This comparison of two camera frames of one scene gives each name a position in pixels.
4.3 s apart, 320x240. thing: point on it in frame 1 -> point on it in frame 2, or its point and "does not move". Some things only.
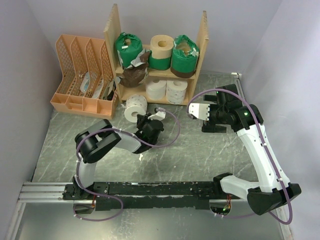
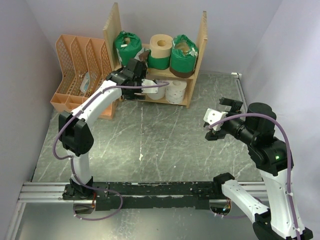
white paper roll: x=156 y=91 does not move
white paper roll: x=175 y=91 does not move
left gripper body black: x=143 y=123 -> x=131 y=95
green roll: x=128 y=47 does not move
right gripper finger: x=210 y=98 -> x=235 y=105
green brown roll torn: x=185 y=55 does not move
